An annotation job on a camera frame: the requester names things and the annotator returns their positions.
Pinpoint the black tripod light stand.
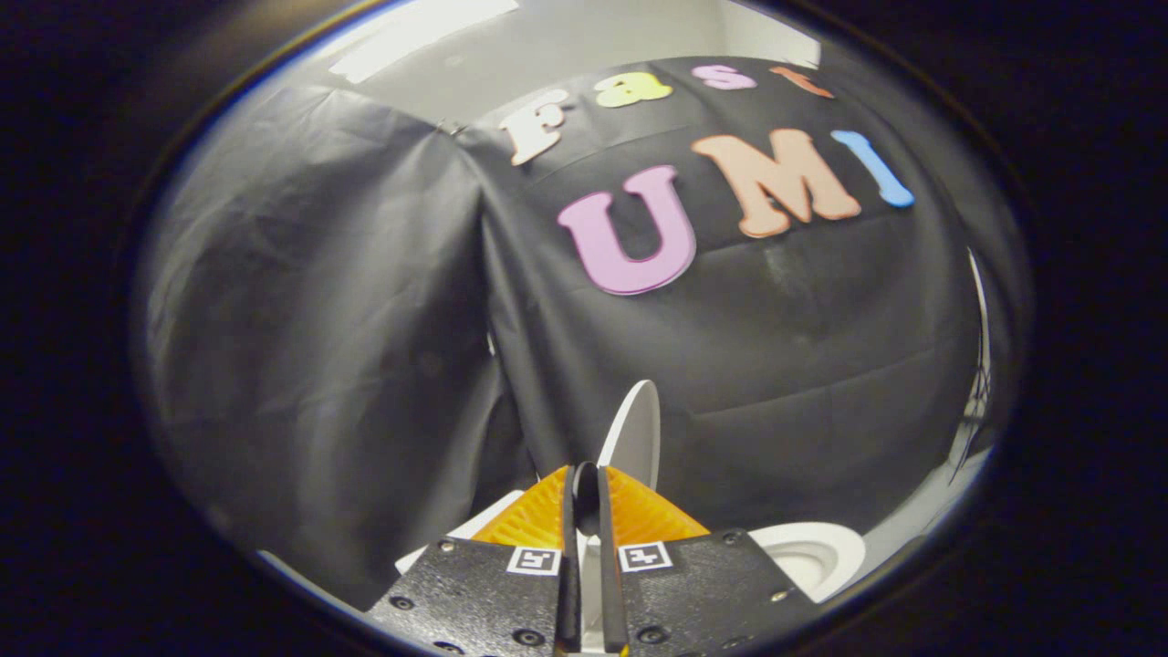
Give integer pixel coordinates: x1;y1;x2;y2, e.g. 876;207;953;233
949;251;996;485

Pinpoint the white ceramic toilet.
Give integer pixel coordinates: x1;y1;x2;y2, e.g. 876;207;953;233
394;490;866;653

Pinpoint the white toilet lid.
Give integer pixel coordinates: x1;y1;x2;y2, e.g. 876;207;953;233
580;380;662;653

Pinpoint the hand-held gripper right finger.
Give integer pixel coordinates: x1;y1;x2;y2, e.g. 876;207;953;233
596;464;822;657

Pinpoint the black backdrop cloth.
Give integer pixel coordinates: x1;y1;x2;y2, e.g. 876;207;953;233
137;55;1018;612

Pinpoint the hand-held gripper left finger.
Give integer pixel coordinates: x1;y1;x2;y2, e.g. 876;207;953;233
365;465;585;657

